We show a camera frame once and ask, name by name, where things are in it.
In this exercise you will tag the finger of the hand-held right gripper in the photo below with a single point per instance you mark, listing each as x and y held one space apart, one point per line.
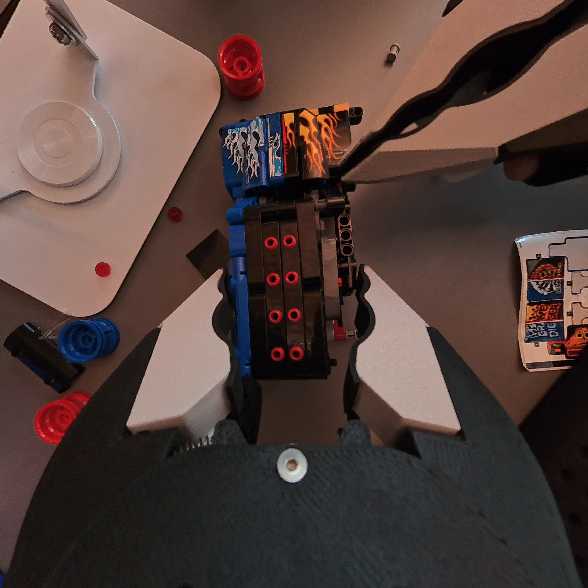
505 119
459 36

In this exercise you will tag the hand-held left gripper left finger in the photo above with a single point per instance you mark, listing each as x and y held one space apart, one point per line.
183 367

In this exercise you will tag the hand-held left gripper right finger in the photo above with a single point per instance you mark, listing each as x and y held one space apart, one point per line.
404 367

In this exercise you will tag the black blue brick truck model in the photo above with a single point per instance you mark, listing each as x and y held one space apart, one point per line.
285 275

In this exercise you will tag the grey desk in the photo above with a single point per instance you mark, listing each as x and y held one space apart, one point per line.
436 229

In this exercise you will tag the person's right hand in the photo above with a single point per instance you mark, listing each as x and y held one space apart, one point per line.
521 167

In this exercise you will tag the white bush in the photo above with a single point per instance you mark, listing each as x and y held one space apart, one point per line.
393 53

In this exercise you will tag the blue wheel hub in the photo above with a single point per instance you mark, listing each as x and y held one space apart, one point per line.
89 340

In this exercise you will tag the black square plate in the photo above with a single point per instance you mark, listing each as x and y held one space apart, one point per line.
209 252

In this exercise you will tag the small red round stud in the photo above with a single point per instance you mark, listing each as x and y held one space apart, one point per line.
102 269
174 214

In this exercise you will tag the red wheel hub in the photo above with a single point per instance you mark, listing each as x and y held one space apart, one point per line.
59 415
241 66

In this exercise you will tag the black connector block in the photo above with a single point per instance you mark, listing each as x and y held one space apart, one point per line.
41 356

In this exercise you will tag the sticker sheet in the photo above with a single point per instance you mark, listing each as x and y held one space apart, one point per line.
551 298

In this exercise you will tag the black dotted mat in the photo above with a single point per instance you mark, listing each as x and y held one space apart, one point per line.
560 459

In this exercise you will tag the white book stand base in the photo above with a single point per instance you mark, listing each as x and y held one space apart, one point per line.
160 138

